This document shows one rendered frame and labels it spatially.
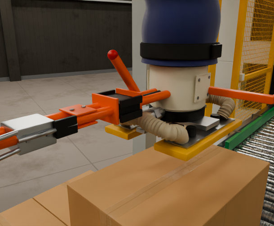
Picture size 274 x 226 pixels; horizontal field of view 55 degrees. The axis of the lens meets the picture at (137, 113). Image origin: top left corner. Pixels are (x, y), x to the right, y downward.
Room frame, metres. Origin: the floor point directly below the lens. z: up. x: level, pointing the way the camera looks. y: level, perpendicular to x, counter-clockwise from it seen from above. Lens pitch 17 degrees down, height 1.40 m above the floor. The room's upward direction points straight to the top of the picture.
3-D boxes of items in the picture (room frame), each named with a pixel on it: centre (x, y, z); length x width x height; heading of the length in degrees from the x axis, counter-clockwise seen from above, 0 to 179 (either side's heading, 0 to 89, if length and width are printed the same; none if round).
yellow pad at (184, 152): (0.71, -0.19, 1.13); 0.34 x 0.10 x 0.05; 138
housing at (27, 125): (0.43, 0.19, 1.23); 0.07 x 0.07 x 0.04; 48
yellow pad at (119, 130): (0.84, -0.05, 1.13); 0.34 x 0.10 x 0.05; 138
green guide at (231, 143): (2.37, -1.15, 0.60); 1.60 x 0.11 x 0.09; 139
